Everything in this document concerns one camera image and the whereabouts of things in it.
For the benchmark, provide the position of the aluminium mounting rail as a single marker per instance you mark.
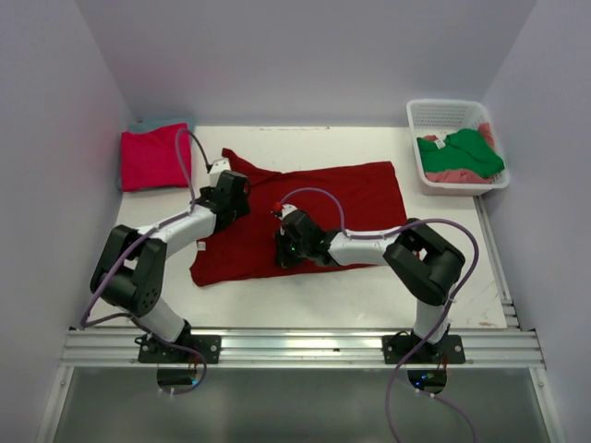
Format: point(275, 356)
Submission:
point(310, 348)

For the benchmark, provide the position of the white plastic basket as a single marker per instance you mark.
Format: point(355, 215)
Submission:
point(431, 117)

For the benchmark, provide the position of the salmon pink t shirt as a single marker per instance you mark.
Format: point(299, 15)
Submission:
point(467, 178)

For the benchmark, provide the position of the green t shirt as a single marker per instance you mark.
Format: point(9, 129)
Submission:
point(463, 151)

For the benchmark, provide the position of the folded pink t shirt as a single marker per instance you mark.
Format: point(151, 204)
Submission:
point(152, 159)

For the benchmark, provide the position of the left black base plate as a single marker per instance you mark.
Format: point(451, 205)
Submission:
point(205, 346)

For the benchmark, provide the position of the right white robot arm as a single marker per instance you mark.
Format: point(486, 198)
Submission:
point(424, 262)

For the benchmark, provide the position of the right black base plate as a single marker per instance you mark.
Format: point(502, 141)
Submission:
point(401, 347)

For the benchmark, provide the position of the dark red t shirt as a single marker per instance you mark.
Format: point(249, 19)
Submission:
point(368, 193)

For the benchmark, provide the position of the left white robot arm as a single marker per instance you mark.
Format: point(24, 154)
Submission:
point(130, 270)

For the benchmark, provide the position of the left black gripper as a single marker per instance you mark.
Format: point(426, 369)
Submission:
point(241, 206)

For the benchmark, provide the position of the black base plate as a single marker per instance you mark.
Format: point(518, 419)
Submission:
point(401, 347)
point(205, 346)

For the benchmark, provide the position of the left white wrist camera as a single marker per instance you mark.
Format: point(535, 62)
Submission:
point(217, 168)

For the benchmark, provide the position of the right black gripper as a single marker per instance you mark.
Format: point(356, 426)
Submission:
point(282, 257)

